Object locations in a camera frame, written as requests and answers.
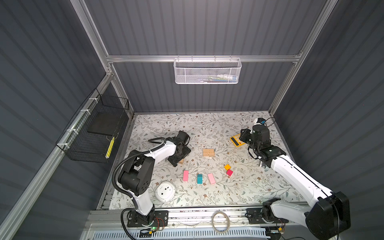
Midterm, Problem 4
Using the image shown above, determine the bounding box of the roll of clear tape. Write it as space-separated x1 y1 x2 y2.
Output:
211 211 231 234

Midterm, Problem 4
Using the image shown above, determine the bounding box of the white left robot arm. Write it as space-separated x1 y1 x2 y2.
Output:
112 131 191 225

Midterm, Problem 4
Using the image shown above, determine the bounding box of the engraved rectangular wood block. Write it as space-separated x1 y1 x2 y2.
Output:
203 149 215 157

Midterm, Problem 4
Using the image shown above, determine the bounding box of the yellow calculator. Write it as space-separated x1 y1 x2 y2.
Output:
230 134 245 147

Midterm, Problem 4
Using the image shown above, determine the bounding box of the yellow green marker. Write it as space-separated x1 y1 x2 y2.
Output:
105 137 115 159

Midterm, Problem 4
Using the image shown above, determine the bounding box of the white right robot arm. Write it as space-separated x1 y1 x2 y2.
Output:
240 118 351 240

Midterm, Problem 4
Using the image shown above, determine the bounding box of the black wire basket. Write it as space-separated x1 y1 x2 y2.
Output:
56 90 130 163

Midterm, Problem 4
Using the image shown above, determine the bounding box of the white wire mesh basket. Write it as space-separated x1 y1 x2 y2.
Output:
173 58 242 85

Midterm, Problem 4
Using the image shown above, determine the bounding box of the dark pink rectangular block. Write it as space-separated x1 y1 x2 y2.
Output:
183 171 189 182

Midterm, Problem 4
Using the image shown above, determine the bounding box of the teal wood block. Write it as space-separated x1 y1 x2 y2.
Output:
197 174 203 184

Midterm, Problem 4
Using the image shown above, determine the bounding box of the light pink wood block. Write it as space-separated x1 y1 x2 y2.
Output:
207 173 216 185

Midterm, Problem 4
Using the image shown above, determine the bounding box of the white round smart speaker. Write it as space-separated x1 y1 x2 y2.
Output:
155 181 176 203

